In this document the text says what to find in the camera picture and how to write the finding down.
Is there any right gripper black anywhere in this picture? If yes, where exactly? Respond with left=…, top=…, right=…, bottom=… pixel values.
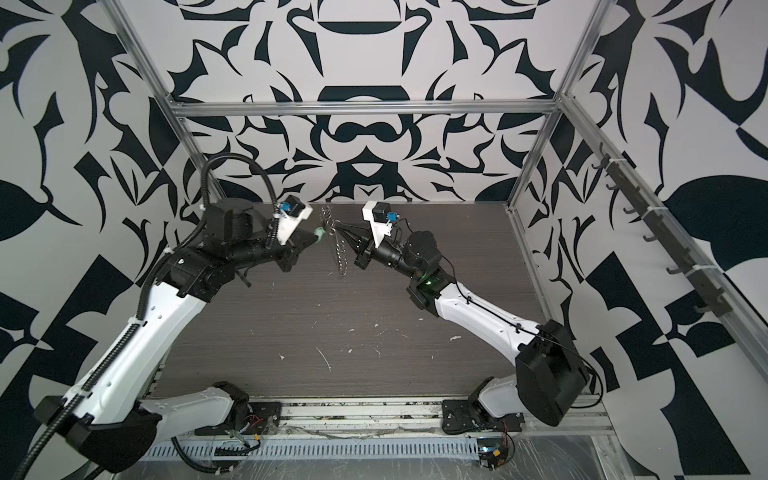
left=342, top=224, right=428, bottom=285

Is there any metal keyring chain loop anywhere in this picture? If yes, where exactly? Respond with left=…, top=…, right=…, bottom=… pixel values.
left=320, top=205, right=350, bottom=278

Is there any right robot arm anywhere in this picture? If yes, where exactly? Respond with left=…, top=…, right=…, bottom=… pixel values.
left=336, top=223, right=589, bottom=427

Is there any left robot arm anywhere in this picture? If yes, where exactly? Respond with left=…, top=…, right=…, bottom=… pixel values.
left=31, top=195, right=322, bottom=473

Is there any small circuit board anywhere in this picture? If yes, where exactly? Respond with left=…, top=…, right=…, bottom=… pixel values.
left=477, top=435, right=516, bottom=470

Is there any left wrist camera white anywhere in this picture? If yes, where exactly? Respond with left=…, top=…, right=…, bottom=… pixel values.
left=276, top=195, right=313, bottom=245

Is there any left corrugated black cable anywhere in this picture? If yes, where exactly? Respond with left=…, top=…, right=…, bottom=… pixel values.
left=11, top=152, right=280, bottom=480

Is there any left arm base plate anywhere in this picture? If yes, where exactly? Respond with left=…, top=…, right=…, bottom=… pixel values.
left=233, top=401, right=283, bottom=435

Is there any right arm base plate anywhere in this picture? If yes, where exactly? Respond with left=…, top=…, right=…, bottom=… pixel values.
left=441, top=400, right=516, bottom=435

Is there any white slotted cable duct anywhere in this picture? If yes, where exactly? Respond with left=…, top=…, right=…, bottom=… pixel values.
left=181, top=437, right=479, bottom=462

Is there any wall hook rail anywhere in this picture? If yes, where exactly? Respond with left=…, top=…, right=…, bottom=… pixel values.
left=594, top=143, right=734, bottom=318

